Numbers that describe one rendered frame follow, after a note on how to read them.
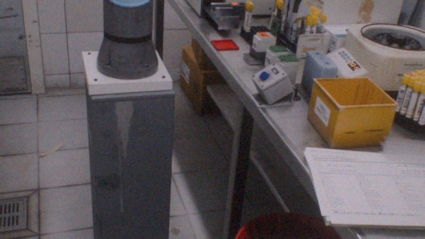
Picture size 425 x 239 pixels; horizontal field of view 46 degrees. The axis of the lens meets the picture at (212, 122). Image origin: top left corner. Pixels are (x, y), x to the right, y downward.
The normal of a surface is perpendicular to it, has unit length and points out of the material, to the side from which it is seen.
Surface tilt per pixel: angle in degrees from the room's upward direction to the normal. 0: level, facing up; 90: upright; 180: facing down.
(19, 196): 0
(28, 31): 90
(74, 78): 90
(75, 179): 0
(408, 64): 90
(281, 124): 0
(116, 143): 90
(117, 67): 72
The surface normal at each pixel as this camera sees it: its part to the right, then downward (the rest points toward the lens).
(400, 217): 0.07, -0.87
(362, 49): -0.99, 0.00
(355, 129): 0.22, 0.50
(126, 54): 0.08, 0.21
